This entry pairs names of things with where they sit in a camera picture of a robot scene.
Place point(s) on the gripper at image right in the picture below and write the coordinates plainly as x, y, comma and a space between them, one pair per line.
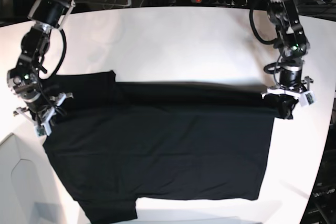
291, 85

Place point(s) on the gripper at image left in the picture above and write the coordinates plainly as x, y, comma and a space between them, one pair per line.
40, 110

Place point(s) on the black T-shirt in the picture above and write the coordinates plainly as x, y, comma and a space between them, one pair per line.
119, 142

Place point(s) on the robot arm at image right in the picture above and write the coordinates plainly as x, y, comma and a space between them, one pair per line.
290, 41

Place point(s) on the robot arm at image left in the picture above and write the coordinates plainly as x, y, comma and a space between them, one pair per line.
24, 80

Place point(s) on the white box at left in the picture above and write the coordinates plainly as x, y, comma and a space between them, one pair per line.
28, 190

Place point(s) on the wrist camera at image left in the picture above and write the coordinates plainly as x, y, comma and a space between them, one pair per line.
42, 130

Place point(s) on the wrist camera at image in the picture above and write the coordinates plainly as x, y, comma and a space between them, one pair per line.
42, 130
307, 98

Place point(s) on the wrist camera at image right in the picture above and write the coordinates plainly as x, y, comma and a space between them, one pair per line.
307, 98

